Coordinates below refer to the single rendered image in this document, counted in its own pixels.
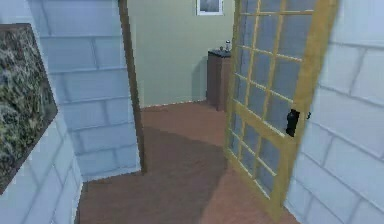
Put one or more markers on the brown wooden door frame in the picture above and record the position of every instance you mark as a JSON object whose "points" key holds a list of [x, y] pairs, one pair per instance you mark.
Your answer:
{"points": [[132, 86]]}

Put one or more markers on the yellow glass-paned room door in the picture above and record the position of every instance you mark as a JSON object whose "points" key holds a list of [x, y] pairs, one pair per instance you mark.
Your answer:
{"points": [[263, 128]]}

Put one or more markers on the small white jar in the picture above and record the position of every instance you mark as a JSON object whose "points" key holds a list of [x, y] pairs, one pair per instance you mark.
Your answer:
{"points": [[228, 45]]}

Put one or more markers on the white framed wall picture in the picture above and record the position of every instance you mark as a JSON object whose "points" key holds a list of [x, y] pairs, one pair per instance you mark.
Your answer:
{"points": [[209, 6]]}

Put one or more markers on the dark framed green picture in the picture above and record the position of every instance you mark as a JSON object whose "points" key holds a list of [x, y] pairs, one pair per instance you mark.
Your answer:
{"points": [[20, 100]]}

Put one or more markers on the brown cabinet with dark top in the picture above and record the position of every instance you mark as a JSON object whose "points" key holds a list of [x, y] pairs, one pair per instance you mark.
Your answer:
{"points": [[218, 80]]}

